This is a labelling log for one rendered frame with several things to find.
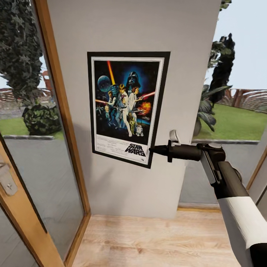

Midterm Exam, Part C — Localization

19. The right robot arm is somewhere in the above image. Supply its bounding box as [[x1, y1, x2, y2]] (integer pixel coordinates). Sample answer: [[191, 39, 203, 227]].
[[149, 129, 267, 267]]

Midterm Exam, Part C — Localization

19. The poster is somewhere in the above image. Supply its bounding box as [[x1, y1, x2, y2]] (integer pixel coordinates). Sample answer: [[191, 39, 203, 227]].
[[87, 52, 171, 169]]

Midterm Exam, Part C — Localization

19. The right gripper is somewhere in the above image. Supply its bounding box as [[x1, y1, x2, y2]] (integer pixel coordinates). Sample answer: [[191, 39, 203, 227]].
[[149, 140, 190, 162]]

